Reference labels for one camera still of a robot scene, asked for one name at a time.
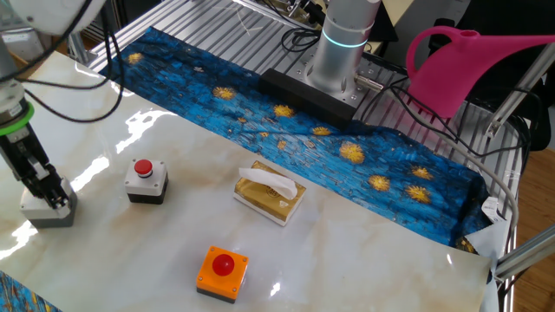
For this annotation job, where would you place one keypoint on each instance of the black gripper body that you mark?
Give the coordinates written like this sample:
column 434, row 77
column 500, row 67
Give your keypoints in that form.
column 21, row 151

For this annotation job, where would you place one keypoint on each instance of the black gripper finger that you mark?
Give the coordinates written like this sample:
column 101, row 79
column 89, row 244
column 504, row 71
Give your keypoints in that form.
column 54, row 184
column 39, row 188

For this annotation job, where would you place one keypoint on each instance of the grey box red button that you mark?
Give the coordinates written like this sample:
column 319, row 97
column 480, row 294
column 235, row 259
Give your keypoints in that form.
column 47, row 219

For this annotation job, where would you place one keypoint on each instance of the white box raised red button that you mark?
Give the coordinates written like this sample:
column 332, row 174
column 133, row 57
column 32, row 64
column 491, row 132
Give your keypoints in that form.
column 147, row 186

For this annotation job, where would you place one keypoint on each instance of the orange box red mushroom button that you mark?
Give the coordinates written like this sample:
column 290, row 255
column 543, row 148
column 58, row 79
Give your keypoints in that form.
column 208, row 277

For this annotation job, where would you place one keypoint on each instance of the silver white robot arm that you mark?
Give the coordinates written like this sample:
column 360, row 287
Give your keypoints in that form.
column 342, row 52

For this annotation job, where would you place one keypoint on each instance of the gold tissue box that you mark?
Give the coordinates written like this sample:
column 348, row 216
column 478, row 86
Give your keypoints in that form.
column 260, row 197

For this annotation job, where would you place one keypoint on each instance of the white tissue sheet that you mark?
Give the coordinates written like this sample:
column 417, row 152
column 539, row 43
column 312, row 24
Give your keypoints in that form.
column 269, row 177

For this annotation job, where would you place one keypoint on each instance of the blue starry painting cloth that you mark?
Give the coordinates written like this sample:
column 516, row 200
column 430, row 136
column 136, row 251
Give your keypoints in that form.
column 347, row 173

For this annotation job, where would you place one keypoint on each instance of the marble pattern mat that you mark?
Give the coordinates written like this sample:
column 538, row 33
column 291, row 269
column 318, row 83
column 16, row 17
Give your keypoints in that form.
column 347, row 260

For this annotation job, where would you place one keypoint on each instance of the pink watering can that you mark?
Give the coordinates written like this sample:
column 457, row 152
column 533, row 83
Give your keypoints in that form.
column 455, row 73

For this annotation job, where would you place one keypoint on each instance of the white paper label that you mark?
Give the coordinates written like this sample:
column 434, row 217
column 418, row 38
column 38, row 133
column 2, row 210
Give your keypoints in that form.
column 493, row 210

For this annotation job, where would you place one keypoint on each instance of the aluminium profile bar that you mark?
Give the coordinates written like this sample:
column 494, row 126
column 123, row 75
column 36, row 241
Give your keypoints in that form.
column 529, row 253
column 516, row 95

